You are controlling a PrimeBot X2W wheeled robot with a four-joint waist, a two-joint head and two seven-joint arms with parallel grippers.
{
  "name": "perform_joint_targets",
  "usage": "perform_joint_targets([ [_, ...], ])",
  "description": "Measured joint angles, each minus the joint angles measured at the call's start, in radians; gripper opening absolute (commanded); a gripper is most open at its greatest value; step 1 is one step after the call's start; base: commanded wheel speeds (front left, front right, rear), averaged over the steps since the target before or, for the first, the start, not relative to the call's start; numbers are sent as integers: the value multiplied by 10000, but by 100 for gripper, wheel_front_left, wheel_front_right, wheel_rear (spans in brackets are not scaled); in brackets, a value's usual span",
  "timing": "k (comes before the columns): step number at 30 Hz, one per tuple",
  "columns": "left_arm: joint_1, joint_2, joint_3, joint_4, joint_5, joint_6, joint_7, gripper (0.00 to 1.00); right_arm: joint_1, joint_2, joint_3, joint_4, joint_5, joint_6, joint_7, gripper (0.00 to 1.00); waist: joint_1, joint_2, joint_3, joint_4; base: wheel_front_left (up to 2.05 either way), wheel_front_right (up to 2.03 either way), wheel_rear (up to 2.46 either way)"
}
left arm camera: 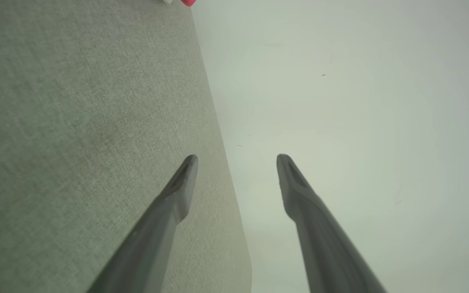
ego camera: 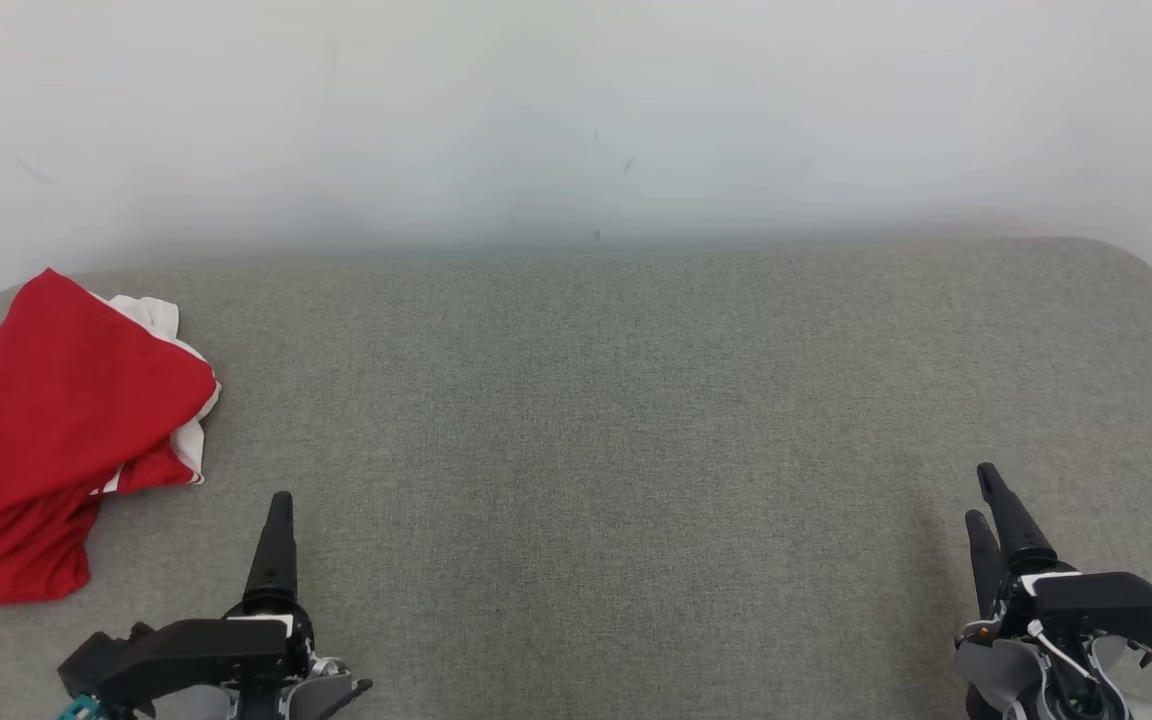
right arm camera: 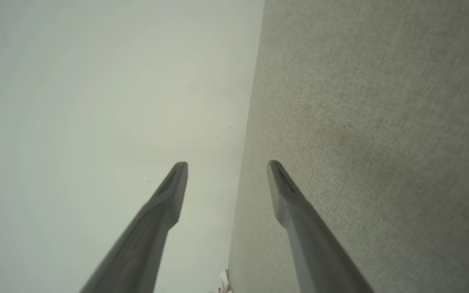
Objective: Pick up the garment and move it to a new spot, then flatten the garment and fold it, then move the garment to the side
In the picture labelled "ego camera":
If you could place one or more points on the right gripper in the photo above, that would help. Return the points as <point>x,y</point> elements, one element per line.
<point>1001,670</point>

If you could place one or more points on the red shorts with white stripe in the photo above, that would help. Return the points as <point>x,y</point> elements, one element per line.
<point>66,390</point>

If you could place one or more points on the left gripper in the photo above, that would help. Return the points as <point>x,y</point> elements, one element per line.
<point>321,690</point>

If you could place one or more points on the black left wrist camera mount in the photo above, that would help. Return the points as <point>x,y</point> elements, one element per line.
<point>186,650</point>

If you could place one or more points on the red white basketball jersey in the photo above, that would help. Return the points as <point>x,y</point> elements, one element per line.
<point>16,560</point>

